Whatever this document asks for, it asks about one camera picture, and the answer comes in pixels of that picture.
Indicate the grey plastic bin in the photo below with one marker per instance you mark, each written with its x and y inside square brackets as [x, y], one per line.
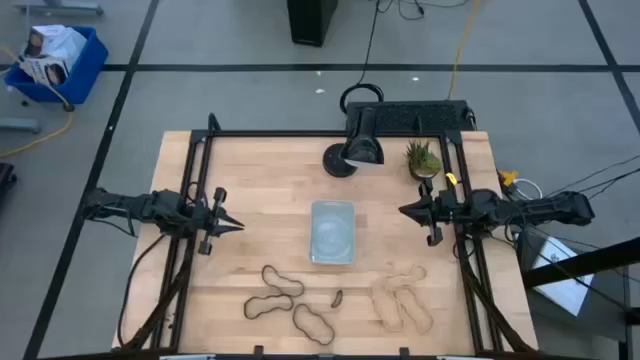
[332, 232]

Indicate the grey metal table foot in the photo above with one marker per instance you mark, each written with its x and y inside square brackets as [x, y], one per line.
[60, 9]

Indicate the white paper sheet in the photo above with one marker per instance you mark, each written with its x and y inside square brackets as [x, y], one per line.
[567, 295]

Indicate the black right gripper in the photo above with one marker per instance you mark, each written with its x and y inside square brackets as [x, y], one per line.
[452, 209]

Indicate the black corner bracket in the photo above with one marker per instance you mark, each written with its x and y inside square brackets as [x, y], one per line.
[214, 124]

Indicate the small potted succulent plant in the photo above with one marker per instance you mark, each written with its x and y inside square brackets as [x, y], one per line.
[422, 157]

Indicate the yellow plug connector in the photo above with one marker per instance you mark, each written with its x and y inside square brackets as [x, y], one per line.
[508, 178]

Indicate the white cardboard box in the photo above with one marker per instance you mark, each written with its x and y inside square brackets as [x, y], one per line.
[42, 70]
[60, 42]

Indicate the black frame clip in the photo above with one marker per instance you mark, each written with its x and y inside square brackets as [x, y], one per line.
[404, 351]
[258, 350]

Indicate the black metal beam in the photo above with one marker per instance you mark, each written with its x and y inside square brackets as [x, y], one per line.
[575, 264]

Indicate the black perforated metal box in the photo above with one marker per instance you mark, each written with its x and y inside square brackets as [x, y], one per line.
[415, 116]

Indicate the tan rubber band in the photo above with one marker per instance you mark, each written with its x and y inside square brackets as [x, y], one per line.
[372, 300]
[425, 272]
[431, 325]

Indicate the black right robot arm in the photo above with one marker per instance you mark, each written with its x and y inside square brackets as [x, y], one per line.
[550, 207]

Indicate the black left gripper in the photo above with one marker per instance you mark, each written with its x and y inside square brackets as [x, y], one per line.
[202, 220]

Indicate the black desk lamp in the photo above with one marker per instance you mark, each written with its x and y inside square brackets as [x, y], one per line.
[362, 145]

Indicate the blue plastic tote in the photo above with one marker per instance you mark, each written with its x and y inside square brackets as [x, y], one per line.
[82, 75]

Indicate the black computer tower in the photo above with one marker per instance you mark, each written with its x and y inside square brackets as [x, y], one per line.
[311, 22]

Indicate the small black rubber band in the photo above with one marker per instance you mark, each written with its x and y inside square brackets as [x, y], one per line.
[337, 299]

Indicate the large black rubber band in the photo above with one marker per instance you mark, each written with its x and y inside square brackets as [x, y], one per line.
[327, 344]
[244, 309]
[270, 266]

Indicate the black aluminium table frame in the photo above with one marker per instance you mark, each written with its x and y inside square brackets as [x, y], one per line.
[300, 133]

